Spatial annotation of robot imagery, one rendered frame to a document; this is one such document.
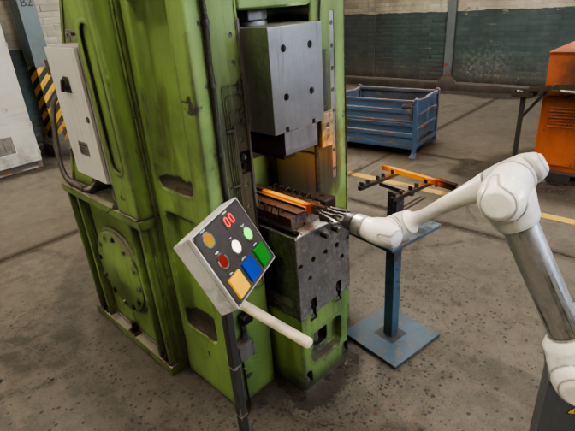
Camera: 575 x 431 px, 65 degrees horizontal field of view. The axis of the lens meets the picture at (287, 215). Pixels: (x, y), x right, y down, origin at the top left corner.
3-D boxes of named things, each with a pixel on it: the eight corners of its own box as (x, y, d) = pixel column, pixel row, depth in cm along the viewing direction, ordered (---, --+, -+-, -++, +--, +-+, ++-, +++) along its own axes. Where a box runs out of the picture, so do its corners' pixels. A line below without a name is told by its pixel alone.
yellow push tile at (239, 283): (251, 286, 155) (239, 268, 153) (242, 298, 149) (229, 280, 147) (247, 287, 156) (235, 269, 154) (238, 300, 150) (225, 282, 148)
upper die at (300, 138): (317, 144, 200) (317, 122, 196) (286, 156, 187) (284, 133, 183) (253, 131, 227) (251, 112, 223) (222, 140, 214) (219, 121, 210)
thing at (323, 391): (382, 366, 250) (382, 364, 249) (312, 435, 213) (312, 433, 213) (327, 335, 275) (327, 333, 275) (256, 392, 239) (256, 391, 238)
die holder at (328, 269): (350, 286, 239) (349, 209, 220) (301, 322, 215) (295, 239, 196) (275, 253, 275) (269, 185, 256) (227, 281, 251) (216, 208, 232)
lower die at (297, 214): (320, 216, 215) (320, 200, 211) (291, 233, 202) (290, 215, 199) (260, 197, 242) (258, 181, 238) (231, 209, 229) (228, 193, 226)
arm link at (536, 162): (484, 162, 154) (474, 175, 144) (539, 137, 142) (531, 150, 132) (504, 195, 155) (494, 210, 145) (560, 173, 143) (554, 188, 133)
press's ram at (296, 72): (336, 115, 204) (334, 19, 187) (275, 136, 180) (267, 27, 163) (271, 106, 231) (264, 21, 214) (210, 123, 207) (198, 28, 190)
